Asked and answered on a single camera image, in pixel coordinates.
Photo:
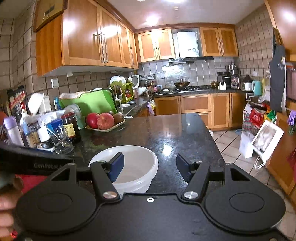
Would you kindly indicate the white plastic tray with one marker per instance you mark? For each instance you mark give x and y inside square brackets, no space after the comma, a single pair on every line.
[46,146]

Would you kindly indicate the green cutting board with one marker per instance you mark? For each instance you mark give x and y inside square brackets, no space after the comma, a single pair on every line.
[99,101]

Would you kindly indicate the dark apron hanging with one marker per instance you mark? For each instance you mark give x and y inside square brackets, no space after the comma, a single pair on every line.
[277,74]

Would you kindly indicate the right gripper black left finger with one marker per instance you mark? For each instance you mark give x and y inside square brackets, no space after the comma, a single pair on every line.
[103,174]

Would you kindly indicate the red apple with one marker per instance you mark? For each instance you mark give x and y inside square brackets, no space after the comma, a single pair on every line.
[91,120]
[105,121]

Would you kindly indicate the kiwi fruit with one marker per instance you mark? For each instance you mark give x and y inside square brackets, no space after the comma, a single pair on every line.
[118,118]

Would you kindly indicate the snack bag on wall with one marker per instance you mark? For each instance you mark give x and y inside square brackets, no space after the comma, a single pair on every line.
[17,103]

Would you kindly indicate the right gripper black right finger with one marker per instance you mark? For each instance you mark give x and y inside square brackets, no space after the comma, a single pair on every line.
[197,175]

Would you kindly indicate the green dish rack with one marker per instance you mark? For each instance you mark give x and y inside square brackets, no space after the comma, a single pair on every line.
[122,91]

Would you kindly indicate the metal spoon in glass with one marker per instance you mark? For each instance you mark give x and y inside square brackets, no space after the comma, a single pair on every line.
[58,143]

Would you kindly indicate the clear jar yellow label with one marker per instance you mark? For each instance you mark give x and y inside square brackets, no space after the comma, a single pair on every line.
[31,133]

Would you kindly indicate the red apple right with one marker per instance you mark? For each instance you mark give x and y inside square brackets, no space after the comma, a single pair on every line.
[105,121]

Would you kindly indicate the person's left hand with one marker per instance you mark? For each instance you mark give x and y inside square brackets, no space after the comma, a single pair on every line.
[9,200]

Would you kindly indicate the purple water bottle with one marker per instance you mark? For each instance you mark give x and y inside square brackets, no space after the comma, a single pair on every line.
[13,131]

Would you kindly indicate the blue white carton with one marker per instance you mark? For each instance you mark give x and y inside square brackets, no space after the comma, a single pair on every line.
[56,127]

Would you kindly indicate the red hanging towel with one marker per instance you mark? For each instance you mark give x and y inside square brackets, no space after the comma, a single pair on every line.
[291,159]

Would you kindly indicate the magenta plastic plate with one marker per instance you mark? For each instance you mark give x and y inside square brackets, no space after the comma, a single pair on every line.
[25,183]

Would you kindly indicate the red apple left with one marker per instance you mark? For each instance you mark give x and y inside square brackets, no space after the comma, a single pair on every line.
[91,120]

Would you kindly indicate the wok on stove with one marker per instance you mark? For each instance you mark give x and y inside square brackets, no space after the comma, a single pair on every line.
[182,84]

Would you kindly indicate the dark sauce jar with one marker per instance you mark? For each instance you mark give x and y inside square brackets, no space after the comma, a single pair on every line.
[71,127]

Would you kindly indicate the clear glass cup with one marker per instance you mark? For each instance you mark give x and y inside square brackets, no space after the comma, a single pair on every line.
[67,150]

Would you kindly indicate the range hood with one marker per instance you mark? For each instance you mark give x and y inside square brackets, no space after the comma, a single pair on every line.
[189,60]

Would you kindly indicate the white framed picture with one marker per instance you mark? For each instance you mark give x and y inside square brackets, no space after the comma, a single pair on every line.
[266,140]

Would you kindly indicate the teal electric kettle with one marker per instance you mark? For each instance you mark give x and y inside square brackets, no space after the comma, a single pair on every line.
[256,87]

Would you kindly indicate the white bowl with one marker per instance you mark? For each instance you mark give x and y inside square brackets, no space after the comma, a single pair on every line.
[140,167]

